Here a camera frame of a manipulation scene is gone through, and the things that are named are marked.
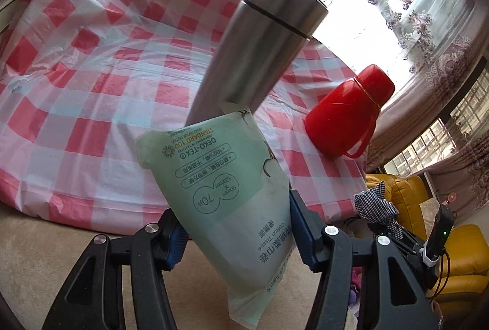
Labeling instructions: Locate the pink lace patterned curtain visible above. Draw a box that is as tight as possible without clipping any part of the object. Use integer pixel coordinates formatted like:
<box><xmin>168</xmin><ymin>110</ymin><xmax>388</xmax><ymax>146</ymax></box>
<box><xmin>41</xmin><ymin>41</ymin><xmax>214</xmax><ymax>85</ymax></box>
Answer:
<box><xmin>367</xmin><ymin>35</ymin><xmax>489</xmax><ymax>202</ymax></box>

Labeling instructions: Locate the black white checked cloth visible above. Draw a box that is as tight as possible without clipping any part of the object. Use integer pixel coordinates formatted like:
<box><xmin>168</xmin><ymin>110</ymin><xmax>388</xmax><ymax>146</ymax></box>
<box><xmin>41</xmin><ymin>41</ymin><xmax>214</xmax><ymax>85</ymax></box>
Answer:
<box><xmin>353</xmin><ymin>181</ymin><xmax>403</xmax><ymax>239</ymax></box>

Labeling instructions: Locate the beige upholstered seat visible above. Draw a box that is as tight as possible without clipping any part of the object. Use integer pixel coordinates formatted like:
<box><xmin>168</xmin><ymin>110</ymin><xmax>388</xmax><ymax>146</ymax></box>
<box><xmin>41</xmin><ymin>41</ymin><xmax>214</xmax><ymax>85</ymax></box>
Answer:
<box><xmin>0</xmin><ymin>200</ymin><xmax>306</xmax><ymax>330</ymax></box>

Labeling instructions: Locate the yellow leather armchair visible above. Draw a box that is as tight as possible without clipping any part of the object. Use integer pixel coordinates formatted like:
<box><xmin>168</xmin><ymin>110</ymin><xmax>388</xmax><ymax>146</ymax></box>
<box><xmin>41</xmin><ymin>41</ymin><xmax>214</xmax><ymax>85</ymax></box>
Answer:
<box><xmin>365</xmin><ymin>173</ymin><xmax>489</xmax><ymax>310</ymax></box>

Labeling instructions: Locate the stainless steel thermos flask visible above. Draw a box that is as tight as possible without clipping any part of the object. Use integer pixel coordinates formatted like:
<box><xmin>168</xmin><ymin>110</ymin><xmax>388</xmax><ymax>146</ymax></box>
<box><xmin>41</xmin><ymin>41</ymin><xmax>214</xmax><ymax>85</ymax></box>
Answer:
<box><xmin>183</xmin><ymin>0</ymin><xmax>329</xmax><ymax>129</ymax></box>

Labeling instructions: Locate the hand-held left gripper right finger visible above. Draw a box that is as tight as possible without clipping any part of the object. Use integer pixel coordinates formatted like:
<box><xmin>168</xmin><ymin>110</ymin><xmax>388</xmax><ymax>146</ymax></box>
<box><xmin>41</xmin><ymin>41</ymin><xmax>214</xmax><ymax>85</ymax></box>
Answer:
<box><xmin>288</xmin><ymin>188</ymin><xmax>440</xmax><ymax>330</ymax></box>

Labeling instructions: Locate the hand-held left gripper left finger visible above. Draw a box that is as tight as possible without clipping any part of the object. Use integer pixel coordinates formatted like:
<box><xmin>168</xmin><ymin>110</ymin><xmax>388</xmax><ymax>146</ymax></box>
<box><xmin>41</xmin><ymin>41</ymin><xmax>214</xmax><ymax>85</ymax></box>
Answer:
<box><xmin>42</xmin><ymin>208</ymin><xmax>190</xmax><ymax>330</ymax></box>

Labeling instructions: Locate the red white checked tablecloth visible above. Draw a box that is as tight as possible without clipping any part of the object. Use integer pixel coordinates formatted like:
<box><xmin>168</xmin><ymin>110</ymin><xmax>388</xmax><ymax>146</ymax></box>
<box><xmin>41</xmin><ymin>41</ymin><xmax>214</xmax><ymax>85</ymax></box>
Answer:
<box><xmin>0</xmin><ymin>0</ymin><xmax>368</xmax><ymax>234</ymax></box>

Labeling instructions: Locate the cream cloth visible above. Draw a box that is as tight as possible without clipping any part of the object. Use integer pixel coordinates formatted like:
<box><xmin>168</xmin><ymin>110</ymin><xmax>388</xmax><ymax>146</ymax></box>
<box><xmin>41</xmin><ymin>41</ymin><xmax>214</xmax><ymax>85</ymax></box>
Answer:
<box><xmin>135</xmin><ymin>108</ymin><xmax>297</xmax><ymax>329</ymax></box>

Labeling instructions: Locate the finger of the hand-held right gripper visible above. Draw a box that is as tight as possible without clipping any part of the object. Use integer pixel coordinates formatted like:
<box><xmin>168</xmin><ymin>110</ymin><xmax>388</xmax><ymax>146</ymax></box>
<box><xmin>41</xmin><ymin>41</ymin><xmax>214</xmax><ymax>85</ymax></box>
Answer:
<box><xmin>395</xmin><ymin>226</ymin><xmax>426</xmax><ymax>259</ymax></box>

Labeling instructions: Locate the window with metal grille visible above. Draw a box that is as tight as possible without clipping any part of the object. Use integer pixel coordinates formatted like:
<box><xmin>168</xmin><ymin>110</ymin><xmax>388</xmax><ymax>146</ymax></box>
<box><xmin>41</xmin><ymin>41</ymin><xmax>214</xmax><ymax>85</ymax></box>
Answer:
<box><xmin>383</xmin><ymin>61</ymin><xmax>489</xmax><ymax>178</ymax></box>

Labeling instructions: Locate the red plastic jug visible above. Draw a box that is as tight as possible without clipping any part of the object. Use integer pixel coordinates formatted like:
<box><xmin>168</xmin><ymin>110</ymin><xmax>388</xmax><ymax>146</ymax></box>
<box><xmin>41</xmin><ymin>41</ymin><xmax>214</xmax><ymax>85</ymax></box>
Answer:
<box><xmin>304</xmin><ymin>64</ymin><xmax>395</xmax><ymax>159</ymax></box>

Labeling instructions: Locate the black orange cable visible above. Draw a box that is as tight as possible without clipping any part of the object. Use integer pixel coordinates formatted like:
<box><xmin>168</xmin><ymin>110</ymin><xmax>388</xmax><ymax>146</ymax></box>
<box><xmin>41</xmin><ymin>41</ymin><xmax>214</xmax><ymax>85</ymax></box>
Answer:
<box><xmin>426</xmin><ymin>250</ymin><xmax>452</xmax><ymax>302</ymax></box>

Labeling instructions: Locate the pink floral cloth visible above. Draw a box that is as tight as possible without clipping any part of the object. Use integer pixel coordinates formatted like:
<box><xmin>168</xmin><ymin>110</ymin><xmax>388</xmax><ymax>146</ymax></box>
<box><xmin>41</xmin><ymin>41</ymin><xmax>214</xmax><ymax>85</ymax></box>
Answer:
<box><xmin>349</xmin><ymin>267</ymin><xmax>365</xmax><ymax>302</ymax></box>

